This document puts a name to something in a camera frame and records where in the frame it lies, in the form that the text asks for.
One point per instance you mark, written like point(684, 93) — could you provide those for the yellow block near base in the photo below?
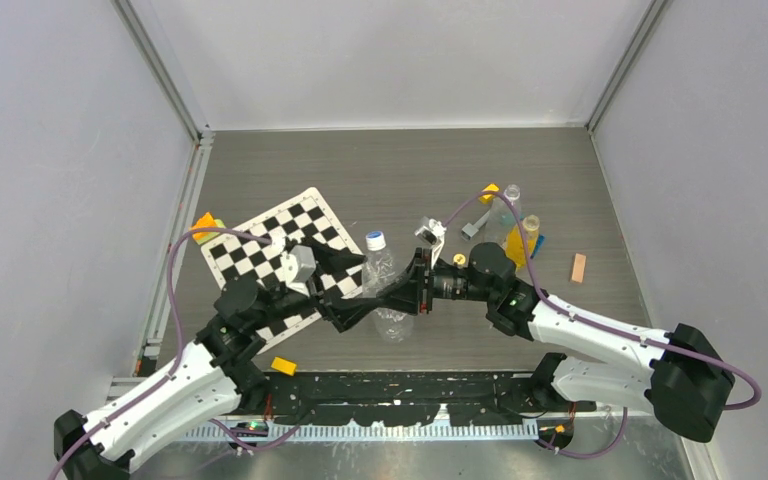
point(284, 366)

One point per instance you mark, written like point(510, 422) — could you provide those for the tan wooden block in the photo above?
point(578, 268)

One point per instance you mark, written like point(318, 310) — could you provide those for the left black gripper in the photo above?
point(343, 313)

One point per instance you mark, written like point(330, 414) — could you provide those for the clear plastic bottle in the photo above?
point(501, 220)

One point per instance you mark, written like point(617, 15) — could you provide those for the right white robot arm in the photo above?
point(677, 376)

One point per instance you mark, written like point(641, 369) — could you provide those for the blue lego brick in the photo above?
point(540, 241)

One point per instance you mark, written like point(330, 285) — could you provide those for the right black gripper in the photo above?
point(405, 291)

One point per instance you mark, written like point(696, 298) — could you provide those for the clear bottle blue cap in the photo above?
point(379, 271)

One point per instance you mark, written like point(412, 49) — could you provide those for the grey slotted cable duct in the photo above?
point(437, 430)

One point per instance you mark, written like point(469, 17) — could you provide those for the yellow juice bottle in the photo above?
point(520, 244)

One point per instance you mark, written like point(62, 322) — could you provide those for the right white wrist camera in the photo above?
point(432, 232)

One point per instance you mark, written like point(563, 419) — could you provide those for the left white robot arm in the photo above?
point(211, 375)

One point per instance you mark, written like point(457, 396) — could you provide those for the orange green block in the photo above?
point(201, 232)

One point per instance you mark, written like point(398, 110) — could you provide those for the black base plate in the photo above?
point(402, 398)

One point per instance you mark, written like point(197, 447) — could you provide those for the black white chessboard mat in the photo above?
point(304, 216)

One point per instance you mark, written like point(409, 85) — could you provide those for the grey long block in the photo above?
point(471, 229)

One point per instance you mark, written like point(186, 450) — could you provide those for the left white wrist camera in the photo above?
point(298, 266)

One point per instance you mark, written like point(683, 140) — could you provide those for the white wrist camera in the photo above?
point(298, 266)
point(432, 232)

